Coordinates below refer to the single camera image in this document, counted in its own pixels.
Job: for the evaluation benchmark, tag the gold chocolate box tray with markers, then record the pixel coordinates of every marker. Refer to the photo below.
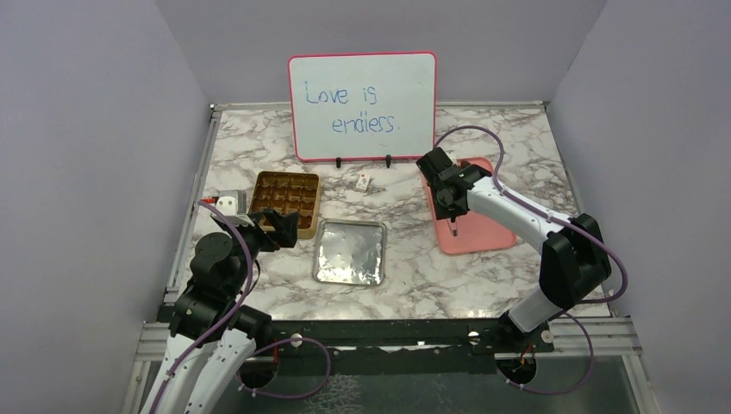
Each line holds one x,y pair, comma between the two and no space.
290,192

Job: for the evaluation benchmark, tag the small white card box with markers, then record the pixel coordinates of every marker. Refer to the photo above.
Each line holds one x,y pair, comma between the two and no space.
363,182

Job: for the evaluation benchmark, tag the pink plastic tray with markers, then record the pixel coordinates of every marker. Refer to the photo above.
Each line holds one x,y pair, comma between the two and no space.
477,233

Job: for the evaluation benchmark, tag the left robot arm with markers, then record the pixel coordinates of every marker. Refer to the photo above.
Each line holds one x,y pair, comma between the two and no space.
211,330

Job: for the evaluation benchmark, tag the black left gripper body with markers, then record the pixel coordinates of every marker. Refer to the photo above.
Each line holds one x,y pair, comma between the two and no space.
258,238

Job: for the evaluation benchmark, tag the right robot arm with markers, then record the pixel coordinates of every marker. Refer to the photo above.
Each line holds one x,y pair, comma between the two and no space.
572,262

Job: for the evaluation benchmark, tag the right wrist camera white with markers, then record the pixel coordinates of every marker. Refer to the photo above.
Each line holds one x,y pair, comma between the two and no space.
452,156

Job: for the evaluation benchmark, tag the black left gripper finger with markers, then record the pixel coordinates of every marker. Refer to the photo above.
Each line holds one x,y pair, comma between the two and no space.
286,229
272,219

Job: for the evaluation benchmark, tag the silver tin lid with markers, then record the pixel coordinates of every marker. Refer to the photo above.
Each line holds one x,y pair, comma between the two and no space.
349,252

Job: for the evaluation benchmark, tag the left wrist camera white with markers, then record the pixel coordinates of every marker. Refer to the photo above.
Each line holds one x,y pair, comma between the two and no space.
232,204

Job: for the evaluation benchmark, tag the pink-framed whiteboard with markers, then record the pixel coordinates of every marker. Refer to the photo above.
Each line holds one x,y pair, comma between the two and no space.
369,106

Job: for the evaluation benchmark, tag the pink silicone tongs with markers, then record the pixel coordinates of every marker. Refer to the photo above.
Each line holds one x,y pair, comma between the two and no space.
452,225

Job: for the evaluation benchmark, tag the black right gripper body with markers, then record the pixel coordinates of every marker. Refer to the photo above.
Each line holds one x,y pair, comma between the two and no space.
443,210

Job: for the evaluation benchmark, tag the black table base rail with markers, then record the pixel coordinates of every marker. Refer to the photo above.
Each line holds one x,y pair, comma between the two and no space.
300,348

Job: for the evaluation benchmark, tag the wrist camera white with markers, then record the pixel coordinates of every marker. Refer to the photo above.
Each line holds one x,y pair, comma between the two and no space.
232,204
452,156

